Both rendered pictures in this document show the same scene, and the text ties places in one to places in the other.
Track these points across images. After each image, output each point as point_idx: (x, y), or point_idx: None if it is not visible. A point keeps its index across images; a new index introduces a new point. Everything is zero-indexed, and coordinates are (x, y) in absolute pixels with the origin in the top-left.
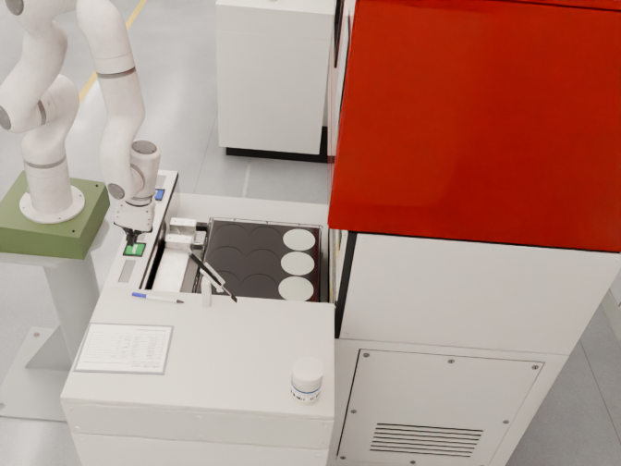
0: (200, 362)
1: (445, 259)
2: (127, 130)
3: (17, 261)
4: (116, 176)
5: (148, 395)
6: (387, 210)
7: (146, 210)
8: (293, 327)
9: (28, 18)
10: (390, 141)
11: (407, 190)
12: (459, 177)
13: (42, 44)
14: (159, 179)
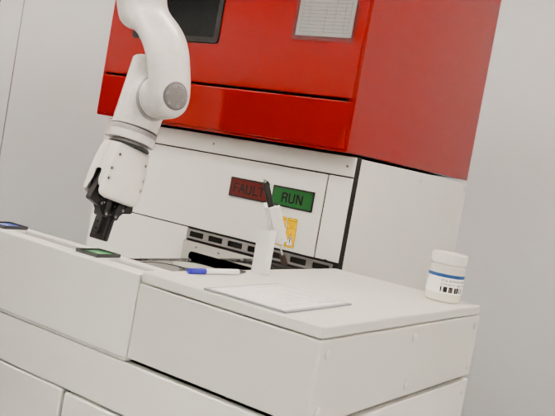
0: (351, 297)
1: (400, 191)
2: (173, 19)
3: None
4: (183, 70)
5: (375, 314)
6: (380, 128)
7: (145, 163)
8: (348, 278)
9: None
10: (390, 46)
11: (391, 103)
12: (414, 92)
13: None
14: None
